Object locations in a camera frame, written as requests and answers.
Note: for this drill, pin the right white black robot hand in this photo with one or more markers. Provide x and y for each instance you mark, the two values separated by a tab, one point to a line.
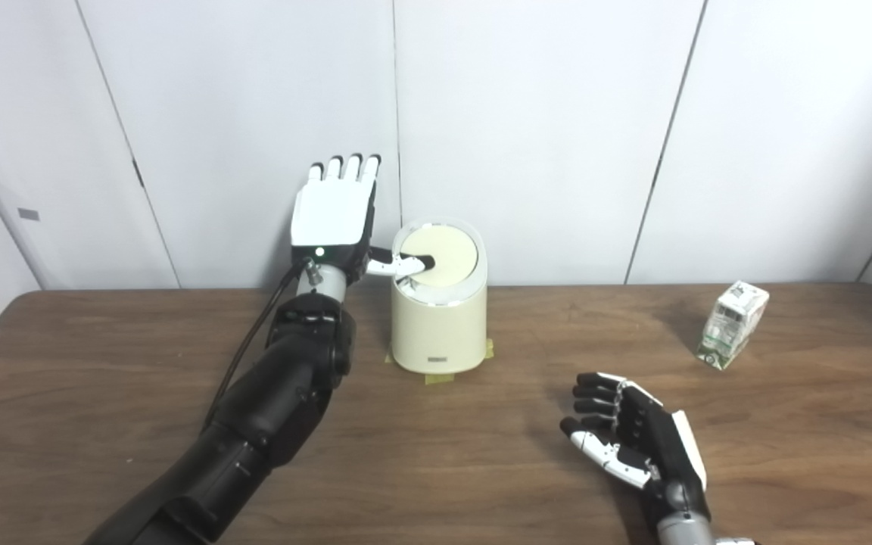
663	446

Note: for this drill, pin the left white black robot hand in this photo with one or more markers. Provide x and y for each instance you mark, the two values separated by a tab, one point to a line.
330	216

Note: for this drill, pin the cream-colored bin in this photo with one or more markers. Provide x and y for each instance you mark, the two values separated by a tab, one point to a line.
440	329

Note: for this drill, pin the small gray wall label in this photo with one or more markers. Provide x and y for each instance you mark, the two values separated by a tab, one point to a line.
28	214

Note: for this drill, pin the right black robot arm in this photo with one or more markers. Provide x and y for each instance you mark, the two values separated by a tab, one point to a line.
686	530

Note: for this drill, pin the round cream bin lid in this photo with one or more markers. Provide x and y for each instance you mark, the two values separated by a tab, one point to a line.
451	253

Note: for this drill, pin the white green milk carton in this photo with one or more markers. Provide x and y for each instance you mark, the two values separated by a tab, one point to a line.
731	325

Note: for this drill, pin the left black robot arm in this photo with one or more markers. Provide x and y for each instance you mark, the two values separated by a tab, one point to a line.
284	393

